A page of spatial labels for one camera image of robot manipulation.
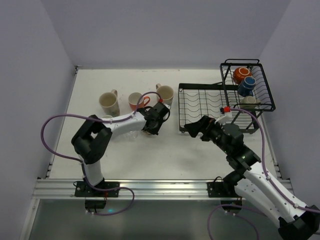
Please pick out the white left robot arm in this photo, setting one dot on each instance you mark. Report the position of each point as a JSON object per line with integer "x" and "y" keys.
{"x": 91, "y": 140}

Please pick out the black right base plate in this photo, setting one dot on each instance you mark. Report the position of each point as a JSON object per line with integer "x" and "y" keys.
{"x": 217, "y": 188}

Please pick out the blue round mug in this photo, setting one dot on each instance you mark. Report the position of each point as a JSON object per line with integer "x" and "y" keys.
{"x": 246, "y": 87}

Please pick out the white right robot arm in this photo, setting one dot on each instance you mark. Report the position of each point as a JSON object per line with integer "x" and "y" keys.
{"x": 250, "y": 179}

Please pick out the aluminium mounting rail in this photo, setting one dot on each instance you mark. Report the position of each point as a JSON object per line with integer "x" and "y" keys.
{"x": 65, "y": 189}

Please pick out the cream round mug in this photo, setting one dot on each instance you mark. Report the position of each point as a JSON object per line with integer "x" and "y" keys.
{"x": 249, "y": 102}

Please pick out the orange ceramic mug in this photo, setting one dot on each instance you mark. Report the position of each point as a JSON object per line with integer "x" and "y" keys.
{"x": 136, "y": 100}

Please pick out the small beige patterned cup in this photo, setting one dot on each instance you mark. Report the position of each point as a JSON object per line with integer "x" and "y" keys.
{"x": 147, "y": 133}

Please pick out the orange round mug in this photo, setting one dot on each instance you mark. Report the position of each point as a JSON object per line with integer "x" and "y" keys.
{"x": 240, "y": 74}

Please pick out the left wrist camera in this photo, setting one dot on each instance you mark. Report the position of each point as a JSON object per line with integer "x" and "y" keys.
{"x": 167, "y": 103}

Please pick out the clear glass cup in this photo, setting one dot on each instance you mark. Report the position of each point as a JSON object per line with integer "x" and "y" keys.
{"x": 131, "y": 135}

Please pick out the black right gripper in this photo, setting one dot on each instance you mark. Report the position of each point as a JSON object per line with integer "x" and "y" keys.
{"x": 205, "y": 129}

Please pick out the tall floral cream mug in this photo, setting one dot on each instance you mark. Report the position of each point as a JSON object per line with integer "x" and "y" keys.
{"x": 166, "y": 93}

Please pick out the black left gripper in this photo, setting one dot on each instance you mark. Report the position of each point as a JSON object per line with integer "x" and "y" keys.
{"x": 153, "y": 124}

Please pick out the black wire dish rack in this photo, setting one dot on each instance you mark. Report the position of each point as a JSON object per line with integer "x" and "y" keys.
{"x": 198, "y": 99}

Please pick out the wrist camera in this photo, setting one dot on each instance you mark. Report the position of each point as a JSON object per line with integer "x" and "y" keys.
{"x": 225, "y": 115}
{"x": 167, "y": 103}

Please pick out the beige ceramic mug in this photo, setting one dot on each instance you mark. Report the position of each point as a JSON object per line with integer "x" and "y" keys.
{"x": 109, "y": 103}

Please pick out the teal ceramic cup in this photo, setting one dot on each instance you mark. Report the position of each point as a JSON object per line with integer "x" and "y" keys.
{"x": 106, "y": 117}

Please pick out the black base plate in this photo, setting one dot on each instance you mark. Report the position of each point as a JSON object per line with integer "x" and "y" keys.
{"x": 83, "y": 190}
{"x": 217, "y": 188}

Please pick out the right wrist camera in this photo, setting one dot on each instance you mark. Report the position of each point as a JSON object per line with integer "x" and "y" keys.
{"x": 225, "y": 115}

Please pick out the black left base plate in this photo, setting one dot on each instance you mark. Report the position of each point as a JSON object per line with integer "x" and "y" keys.
{"x": 83, "y": 190}

